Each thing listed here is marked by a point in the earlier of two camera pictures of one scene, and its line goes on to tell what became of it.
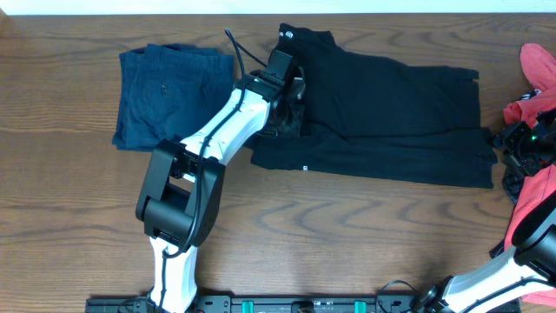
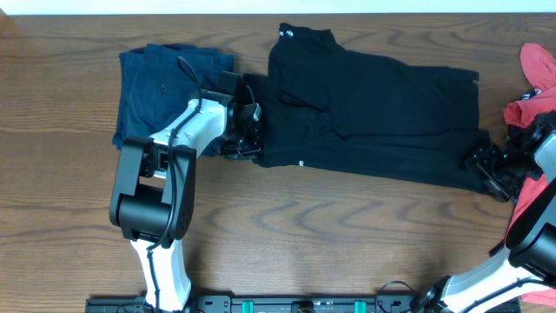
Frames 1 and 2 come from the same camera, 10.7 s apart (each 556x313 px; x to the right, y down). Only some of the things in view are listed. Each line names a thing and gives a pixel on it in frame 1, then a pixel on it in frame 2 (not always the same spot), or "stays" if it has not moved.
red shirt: [540, 189] stays
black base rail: [393, 303] stays
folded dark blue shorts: [165, 91] stays
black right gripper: [511, 136] -> [484, 157]
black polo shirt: [367, 116] stays
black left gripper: [287, 116] -> [253, 136]
